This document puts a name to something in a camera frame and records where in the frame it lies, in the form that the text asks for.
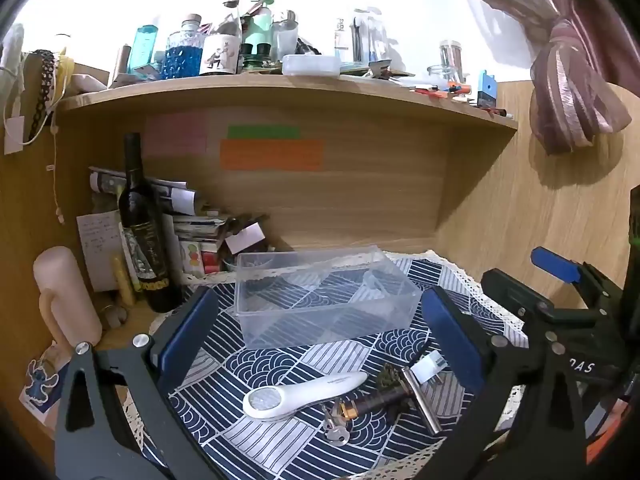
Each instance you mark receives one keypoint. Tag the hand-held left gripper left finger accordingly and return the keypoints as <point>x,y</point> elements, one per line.
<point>187,335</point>

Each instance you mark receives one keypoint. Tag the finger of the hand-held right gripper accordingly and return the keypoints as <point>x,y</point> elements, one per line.
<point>552,264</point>
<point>510,292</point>

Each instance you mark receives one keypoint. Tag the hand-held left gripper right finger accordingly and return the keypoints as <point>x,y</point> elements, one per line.
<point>452,335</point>

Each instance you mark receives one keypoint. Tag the metal safety razor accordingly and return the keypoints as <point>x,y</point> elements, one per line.
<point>424,405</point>

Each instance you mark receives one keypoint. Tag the white handheld magnifier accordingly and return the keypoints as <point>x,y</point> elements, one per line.
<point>280,402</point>

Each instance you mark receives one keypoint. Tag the clear plastic storage box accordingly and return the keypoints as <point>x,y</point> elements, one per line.
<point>325,310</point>

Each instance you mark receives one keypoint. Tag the silver keys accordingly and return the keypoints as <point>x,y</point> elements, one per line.
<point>338,432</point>

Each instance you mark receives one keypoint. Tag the yellow tube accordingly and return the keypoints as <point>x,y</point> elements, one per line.
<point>124,282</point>

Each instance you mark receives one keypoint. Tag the dark wine bottle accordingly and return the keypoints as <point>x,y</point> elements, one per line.
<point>147,260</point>

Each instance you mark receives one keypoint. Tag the stack of papers and booklets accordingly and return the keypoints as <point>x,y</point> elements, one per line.
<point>200,240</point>

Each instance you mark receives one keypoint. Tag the small white card box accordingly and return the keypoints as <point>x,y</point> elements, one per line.
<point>245,237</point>

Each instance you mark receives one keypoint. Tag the handwritten paper note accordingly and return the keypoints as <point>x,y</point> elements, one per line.
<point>97,245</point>

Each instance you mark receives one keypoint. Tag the pale pink mug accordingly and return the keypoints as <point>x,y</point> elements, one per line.
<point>65,285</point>

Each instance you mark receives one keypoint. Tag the rolled magazine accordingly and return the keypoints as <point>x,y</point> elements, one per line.
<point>170,192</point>

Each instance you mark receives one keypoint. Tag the blue white patterned cloth mat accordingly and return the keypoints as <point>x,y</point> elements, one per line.
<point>280,452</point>

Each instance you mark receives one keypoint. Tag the blue cartoon sticker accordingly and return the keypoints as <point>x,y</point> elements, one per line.
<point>42,382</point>

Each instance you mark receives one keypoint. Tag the blue plastic stamp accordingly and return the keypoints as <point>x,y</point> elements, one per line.
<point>487,89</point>

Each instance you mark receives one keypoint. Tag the orange sticky note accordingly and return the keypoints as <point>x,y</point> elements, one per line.
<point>272,155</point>

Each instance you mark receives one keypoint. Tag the pink sticky note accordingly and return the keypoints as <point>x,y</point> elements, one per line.
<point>175,134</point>

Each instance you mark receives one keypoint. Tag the mauve striped curtain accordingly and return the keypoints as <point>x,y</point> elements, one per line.
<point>565,60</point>

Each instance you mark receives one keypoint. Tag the orange pen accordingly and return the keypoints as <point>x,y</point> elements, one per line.
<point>440,91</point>

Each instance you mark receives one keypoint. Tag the green sticky note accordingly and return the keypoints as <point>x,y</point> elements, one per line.
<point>264,132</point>

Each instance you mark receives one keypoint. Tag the short glass jar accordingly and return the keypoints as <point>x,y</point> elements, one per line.
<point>442,76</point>

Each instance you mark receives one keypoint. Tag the tall glass jar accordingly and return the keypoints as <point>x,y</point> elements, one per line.
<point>451,55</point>

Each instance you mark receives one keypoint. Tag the metal binder clip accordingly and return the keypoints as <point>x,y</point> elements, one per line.
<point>379,69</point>

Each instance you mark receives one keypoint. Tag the wooden shelf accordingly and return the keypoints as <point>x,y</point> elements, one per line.
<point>300,95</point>

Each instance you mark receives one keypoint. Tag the white paper tag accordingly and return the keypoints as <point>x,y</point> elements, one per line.
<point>13,135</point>

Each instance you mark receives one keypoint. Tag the glass bottle with blue beads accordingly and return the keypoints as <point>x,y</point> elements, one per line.
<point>184,55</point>

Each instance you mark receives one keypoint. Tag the brown cardboard tube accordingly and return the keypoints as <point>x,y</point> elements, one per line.
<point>121,62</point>

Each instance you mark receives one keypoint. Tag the black lace ribbon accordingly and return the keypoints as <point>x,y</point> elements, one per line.
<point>44,90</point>

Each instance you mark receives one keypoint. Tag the clear bottle with illustrated label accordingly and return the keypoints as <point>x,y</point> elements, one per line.
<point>221,50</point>

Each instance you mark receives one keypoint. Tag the teal glass bottle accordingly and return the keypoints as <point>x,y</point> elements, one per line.
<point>144,50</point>

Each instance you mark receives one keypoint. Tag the clear holder with tools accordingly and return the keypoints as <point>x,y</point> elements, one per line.
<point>369,35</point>

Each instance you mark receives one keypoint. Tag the white plastic lidded container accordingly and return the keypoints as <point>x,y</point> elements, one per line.
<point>310,66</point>

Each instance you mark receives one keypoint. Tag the slim clear bottle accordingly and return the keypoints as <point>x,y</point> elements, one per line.
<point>341,40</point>

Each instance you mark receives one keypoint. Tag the small frosted glass bottle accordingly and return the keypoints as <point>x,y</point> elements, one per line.
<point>286,35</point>

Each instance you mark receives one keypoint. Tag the white fluffy cloth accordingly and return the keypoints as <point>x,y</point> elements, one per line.
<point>11,52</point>

